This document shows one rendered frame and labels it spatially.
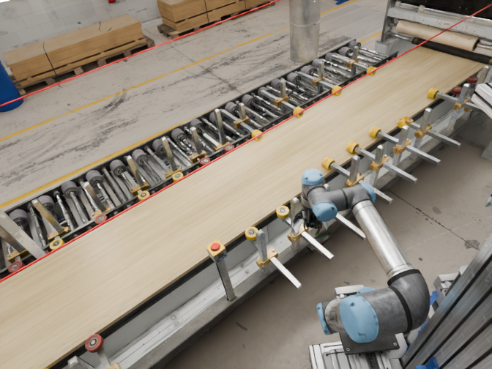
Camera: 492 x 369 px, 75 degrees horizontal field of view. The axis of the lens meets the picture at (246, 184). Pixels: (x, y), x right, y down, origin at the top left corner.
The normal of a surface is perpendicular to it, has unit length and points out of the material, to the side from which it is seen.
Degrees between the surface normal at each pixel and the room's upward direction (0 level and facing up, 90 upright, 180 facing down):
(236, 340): 0
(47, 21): 90
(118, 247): 0
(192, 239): 0
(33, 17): 90
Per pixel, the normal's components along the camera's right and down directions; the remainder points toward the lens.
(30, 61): 0.58, 0.53
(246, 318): -0.11, -0.70
